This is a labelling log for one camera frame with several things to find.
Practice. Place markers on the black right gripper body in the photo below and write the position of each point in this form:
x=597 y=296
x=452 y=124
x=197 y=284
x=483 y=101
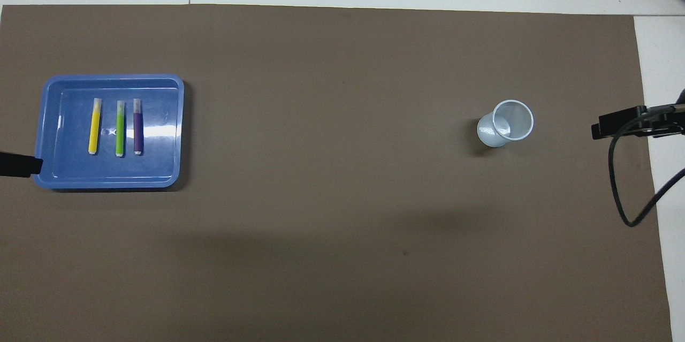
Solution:
x=671 y=125

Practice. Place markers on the yellow pen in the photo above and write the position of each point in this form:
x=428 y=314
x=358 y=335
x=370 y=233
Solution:
x=94 y=128

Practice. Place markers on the green pen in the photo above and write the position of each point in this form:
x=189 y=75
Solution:
x=120 y=130

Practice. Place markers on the purple pen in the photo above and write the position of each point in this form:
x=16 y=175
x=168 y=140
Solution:
x=138 y=130

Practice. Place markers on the translucent plastic cup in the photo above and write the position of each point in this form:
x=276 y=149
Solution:
x=489 y=130

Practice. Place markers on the blue plastic tray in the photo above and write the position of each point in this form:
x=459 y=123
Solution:
x=160 y=170

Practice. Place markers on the brown table mat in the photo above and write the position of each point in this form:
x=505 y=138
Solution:
x=342 y=224

